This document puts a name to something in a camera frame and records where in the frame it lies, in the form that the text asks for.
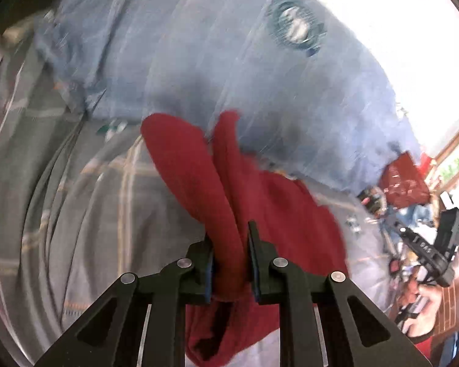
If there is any red fleece garment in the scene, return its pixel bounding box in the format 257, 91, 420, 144
141, 111, 346, 366

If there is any red sleeved right forearm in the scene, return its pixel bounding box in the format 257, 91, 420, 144
409, 329, 443, 365

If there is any blue clothes pile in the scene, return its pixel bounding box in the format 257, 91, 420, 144
395, 204, 434, 227

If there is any person's right hand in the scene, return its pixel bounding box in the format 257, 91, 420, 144
399, 274, 445, 339

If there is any red plastic bag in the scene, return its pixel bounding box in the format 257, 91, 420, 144
379, 152, 430, 209

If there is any small dark jar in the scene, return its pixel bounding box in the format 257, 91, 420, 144
357, 186, 387, 217

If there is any grey patterned bed sheet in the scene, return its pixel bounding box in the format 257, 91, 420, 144
0, 37, 399, 367

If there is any blue plaid pillow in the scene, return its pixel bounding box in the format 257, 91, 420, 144
35, 0, 420, 193

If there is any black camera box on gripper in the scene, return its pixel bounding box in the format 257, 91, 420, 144
434, 206, 459, 263

